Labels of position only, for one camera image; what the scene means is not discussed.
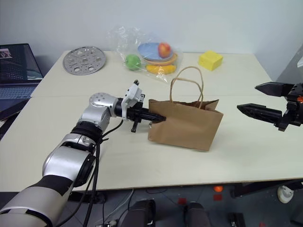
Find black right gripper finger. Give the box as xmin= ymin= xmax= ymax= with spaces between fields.
xmin=254 ymin=81 xmax=294 ymax=97
xmin=236 ymin=103 xmax=285 ymax=125

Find red toy apple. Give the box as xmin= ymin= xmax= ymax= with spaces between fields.
xmin=157 ymin=42 xmax=172 ymax=59

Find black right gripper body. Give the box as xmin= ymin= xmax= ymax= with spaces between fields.
xmin=276 ymin=82 xmax=303 ymax=132

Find clear plastic bag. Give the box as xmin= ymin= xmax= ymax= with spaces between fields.
xmin=106 ymin=25 xmax=185 ymax=85

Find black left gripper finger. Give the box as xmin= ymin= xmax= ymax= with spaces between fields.
xmin=147 ymin=112 xmax=168 ymax=123

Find dark laptop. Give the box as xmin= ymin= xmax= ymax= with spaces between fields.
xmin=0 ymin=43 xmax=45 ymax=120

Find blue plate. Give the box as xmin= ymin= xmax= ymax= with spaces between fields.
xmin=137 ymin=42 xmax=175 ymax=61

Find dark rounded shape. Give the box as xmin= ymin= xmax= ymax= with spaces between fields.
xmin=183 ymin=201 xmax=212 ymax=227
xmin=117 ymin=199 xmax=157 ymax=227

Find brown paper bag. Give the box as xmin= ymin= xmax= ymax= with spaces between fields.
xmin=147 ymin=66 xmax=224 ymax=152

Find orange plate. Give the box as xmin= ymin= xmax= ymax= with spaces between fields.
xmin=142 ymin=52 xmax=178 ymax=67

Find yellow toy banana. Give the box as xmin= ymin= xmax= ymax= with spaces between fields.
xmin=145 ymin=64 xmax=177 ymax=75

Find green toy apple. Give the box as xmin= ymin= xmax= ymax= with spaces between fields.
xmin=125 ymin=54 xmax=142 ymax=71

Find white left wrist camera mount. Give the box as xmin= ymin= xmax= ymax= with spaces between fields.
xmin=121 ymin=79 xmax=146 ymax=119

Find white round floor object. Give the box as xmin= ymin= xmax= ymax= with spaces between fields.
xmin=277 ymin=185 xmax=294 ymax=204

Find yellow cheese block toy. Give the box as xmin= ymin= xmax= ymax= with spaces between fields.
xmin=198 ymin=50 xmax=224 ymax=71

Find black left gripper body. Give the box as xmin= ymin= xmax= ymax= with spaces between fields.
xmin=127 ymin=93 xmax=153 ymax=133

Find perforated round metal disc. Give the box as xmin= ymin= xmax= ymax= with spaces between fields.
xmin=62 ymin=45 xmax=107 ymax=76

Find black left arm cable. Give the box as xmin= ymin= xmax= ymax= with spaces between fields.
xmin=80 ymin=118 xmax=124 ymax=227

